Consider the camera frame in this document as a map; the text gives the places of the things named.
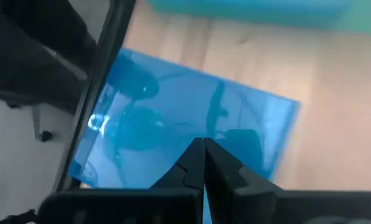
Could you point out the black crossbar with silver brackets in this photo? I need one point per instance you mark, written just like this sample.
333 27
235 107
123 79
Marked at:
104 62

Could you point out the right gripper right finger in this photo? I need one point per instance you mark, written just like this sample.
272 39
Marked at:
226 180

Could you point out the green translucent tray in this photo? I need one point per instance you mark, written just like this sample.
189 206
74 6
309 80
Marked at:
369 18

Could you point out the black office chair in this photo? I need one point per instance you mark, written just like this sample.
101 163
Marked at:
26 46

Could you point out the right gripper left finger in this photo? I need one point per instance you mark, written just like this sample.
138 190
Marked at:
188 171

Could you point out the blue disc case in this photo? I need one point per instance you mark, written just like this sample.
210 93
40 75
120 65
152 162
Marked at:
179 102
251 12

